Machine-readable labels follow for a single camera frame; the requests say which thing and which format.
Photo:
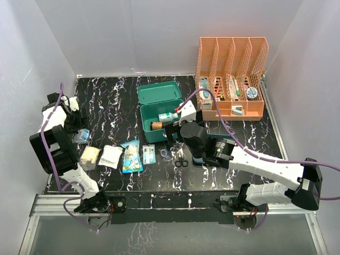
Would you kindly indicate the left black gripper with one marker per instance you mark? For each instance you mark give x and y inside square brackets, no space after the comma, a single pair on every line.
[82,122]

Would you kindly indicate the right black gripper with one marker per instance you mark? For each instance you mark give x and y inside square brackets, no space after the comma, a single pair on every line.
[171,129]

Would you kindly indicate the white green medicine bottle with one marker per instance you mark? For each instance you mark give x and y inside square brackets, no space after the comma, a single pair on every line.
[167,117]

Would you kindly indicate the clear bag blue items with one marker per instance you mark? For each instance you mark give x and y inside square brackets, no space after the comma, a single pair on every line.
[82,137]

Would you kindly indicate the brown bottle orange cap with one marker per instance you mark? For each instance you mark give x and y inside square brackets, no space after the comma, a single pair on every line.
[156,126]

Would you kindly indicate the green medicine kit box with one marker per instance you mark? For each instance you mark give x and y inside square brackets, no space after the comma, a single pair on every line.
[155,99]

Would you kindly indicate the blue cotton swab bag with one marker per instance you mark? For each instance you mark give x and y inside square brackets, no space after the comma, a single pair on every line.
[131,160]

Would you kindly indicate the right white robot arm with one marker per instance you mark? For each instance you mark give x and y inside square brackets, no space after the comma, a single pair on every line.
[296,183]

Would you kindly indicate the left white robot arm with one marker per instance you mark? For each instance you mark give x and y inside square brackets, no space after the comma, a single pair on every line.
[57,154]

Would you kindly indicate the small white red box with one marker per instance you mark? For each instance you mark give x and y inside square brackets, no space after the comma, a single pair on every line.
[206,104]

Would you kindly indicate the clear bag with rubber bands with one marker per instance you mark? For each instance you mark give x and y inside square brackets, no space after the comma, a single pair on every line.
[165,154]

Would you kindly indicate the blue divided tray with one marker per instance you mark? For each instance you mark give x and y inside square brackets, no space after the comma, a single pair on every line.
[217,152]

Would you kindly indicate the red pencil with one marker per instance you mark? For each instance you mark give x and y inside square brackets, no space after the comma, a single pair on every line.
[217,87]

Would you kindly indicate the beige bandage pack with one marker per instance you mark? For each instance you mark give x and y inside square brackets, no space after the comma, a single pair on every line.
[88,159]

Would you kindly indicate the white blue bandage box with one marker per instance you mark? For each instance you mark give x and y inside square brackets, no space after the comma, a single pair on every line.
[149,156]

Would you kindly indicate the white gauze packet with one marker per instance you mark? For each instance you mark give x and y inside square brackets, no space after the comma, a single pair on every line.
[110,156]

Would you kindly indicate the teal white small box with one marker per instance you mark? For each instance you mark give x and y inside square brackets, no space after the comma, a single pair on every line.
[237,110]

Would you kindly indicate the white tube in organizer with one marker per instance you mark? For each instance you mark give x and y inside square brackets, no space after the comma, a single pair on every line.
[234,89]

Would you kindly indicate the orange file organizer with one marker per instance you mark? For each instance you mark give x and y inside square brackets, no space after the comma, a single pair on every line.
[231,68]

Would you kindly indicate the round blue white tin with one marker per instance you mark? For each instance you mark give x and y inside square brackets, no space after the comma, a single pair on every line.
[252,93]

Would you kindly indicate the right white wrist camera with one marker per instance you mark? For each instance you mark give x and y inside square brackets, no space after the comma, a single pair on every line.
[187,113]

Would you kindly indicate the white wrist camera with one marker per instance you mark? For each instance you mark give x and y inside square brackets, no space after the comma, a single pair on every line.
[187,113]
[71,103]

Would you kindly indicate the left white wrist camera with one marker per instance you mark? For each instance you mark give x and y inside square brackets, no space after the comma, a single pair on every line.
[71,103]

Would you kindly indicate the black handled scissors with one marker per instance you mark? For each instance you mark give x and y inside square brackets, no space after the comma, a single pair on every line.
[181,161]

